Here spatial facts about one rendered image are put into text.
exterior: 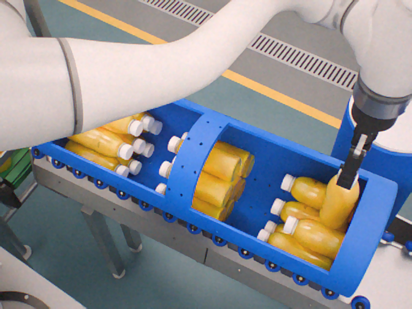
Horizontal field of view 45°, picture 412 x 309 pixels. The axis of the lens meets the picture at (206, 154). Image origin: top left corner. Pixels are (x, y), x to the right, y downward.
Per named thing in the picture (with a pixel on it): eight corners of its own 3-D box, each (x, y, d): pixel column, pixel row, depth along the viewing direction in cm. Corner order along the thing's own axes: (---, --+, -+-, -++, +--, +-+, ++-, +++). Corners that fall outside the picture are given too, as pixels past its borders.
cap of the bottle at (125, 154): (129, 142, 129) (135, 144, 128) (125, 155, 130) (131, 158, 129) (121, 144, 125) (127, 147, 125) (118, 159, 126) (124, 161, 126)
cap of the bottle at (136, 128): (132, 121, 125) (137, 123, 124) (139, 119, 128) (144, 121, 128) (127, 135, 126) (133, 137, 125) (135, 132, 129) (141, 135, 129)
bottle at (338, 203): (312, 219, 113) (324, 181, 99) (328, 199, 116) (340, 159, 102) (338, 235, 110) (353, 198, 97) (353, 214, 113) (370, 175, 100)
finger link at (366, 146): (380, 129, 84) (377, 133, 83) (360, 173, 92) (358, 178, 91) (358, 121, 85) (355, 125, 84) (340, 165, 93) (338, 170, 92)
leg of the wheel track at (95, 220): (121, 281, 221) (91, 217, 170) (110, 275, 223) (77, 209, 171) (128, 270, 224) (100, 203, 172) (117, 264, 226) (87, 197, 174)
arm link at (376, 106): (427, 66, 76) (414, 92, 81) (369, 48, 79) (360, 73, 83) (411, 106, 72) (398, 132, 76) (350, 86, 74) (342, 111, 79)
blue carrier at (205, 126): (339, 316, 117) (371, 268, 93) (48, 173, 141) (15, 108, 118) (375, 221, 131) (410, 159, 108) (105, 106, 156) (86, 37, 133)
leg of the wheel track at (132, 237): (137, 255, 228) (113, 186, 176) (127, 249, 230) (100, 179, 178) (144, 244, 231) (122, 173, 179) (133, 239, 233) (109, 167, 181)
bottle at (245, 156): (243, 177, 128) (188, 153, 133) (253, 153, 127) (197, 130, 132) (238, 176, 121) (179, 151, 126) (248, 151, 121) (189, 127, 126)
